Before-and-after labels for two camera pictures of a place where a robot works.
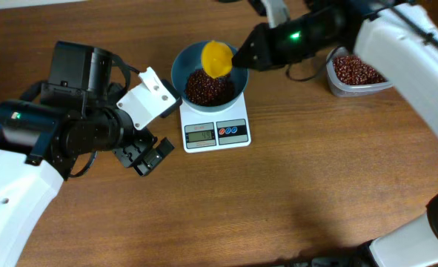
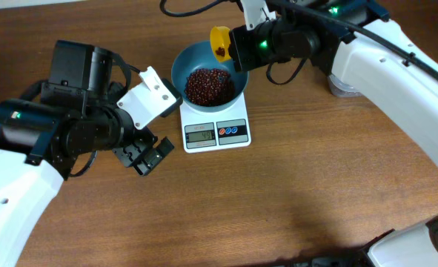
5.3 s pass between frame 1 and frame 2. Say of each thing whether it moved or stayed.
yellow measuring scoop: moved
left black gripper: stayed
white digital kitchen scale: stayed
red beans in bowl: stayed
